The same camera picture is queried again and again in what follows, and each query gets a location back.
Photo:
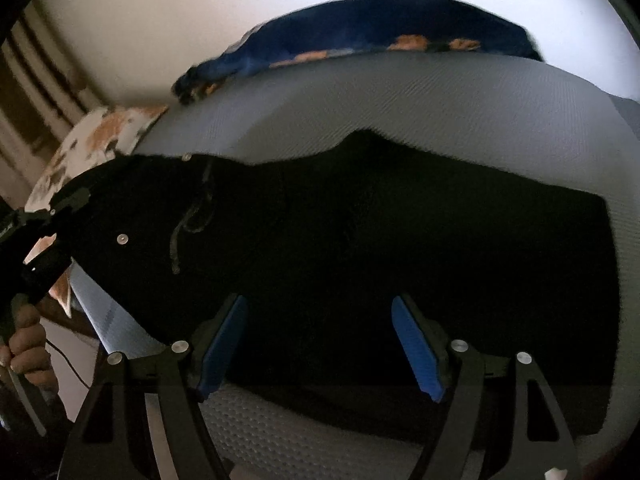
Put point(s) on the striped curtain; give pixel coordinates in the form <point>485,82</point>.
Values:
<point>35,70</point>

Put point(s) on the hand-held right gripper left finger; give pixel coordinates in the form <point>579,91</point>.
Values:
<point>222,350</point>

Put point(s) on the person's left hand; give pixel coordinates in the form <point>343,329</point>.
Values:
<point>30,350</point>

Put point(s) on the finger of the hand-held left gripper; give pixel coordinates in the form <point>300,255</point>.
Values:
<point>75,197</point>

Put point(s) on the grey mesh mattress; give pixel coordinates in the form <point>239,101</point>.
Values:
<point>400,100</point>

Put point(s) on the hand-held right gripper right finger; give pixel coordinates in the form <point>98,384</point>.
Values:
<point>417,350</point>

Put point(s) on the black pants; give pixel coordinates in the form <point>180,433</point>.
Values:
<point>350,235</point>

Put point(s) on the blue blanket with orange print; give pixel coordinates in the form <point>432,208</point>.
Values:
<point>375,25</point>

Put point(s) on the white floral pillow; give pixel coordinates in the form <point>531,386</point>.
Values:
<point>100,135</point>

